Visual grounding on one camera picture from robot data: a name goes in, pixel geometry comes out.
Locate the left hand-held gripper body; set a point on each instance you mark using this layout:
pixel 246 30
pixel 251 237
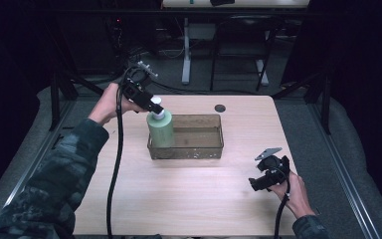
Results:
pixel 136 89

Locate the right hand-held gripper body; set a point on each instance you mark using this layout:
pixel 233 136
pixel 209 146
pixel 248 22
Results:
pixel 275 167

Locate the green bottle with white cap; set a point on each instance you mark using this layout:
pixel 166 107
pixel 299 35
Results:
pixel 160 131

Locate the clear brown plastic bin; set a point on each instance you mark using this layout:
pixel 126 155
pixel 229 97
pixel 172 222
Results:
pixel 195 151

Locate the person's left hand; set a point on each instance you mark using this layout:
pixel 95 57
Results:
pixel 107 104

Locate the person's right hand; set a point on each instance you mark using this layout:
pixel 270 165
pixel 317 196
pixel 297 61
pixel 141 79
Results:
pixel 296 195

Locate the black metal stand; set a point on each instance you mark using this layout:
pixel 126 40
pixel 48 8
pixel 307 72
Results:
pixel 54 99
pixel 326 106

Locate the black object on desk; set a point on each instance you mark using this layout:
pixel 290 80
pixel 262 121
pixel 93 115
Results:
pixel 222 2

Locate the black chair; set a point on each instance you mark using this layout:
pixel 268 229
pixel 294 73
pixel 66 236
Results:
pixel 245 21

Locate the white desk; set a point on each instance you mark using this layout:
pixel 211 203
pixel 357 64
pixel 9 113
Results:
pixel 262 3

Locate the aluminium floor rail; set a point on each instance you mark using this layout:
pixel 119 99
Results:
pixel 36 156
pixel 344 176

